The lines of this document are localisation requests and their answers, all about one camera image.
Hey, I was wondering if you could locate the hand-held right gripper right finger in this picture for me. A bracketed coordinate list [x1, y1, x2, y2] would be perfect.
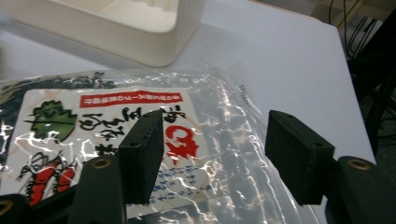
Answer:
[264, 109, 338, 206]

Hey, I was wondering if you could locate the black hanging cable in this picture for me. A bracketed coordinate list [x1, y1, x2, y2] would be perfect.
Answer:
[328, 0, 379, 60]

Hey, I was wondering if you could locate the clear seaweed packet white label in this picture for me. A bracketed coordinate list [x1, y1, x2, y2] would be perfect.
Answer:
[0, 69, 321, 224]

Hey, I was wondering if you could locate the black metal stand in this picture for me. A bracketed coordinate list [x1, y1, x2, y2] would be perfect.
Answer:
[346, 8, 396, 157]

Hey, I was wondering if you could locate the pale blue table mat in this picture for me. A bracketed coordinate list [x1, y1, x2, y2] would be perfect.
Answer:
[0, 0, 376, 224]

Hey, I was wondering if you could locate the cream plastic bin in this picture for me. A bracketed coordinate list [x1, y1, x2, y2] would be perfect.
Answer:
[0, 0, 207, 68]

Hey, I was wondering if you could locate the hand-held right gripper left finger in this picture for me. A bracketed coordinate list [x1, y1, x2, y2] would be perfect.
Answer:
[117, 108, 165, 205]

